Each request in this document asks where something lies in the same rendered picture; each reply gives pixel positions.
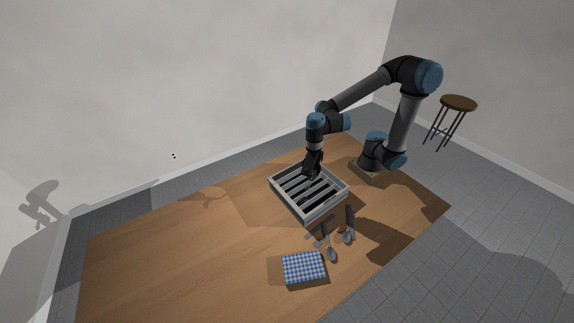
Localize blue and white checkered towel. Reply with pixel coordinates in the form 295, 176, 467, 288
282, 249, 326, 286

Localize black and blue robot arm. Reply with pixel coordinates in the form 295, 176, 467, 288
305, 55, 444, 172

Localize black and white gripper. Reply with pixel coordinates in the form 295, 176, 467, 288
306, 147, 324, 181

